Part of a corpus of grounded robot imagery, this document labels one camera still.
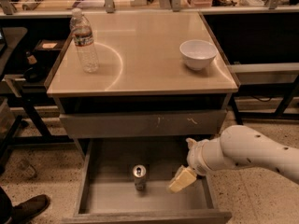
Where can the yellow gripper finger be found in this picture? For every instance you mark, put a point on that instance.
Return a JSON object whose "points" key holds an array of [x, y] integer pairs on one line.
{"points": [[191, 142], [184, 177]]}

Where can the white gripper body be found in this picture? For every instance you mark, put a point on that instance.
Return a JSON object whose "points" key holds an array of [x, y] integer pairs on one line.
{"points": [[195, 157]]}

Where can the silver redbull can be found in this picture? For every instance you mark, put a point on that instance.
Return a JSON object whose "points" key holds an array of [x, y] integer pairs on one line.
{"points": [[140, 177]]}

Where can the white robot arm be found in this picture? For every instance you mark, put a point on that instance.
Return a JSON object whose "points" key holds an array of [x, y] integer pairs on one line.
{"points": [[237, 147]]}

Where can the grey drawer cabinet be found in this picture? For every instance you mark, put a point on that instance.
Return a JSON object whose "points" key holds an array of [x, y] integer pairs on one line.
{"points": [[140, 68]]}

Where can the open grey middle drawer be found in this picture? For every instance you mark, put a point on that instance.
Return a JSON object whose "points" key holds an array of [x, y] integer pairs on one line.
{"points": [[107, 193]]}

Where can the closed grey top drawer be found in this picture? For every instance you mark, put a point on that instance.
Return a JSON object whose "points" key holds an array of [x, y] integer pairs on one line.
{"points": [[137, 124]]}

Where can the black table leg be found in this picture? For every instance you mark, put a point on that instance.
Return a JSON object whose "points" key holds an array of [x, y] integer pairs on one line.
{"points": [[238, 117]]}

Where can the white bowl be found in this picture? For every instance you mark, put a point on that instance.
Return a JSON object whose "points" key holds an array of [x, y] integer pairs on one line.
{"points": [[197, 54]]}

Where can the clear plastic water bottle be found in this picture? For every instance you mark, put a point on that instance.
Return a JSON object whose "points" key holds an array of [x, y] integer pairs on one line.
{"points": [[82, 34]]}

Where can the brown shoe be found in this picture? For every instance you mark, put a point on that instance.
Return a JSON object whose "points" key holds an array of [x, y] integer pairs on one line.
{"points": [[29, 209]]}

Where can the black side table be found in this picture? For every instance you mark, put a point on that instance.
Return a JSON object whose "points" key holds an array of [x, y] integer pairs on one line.
{"points": [[13, 37]]}

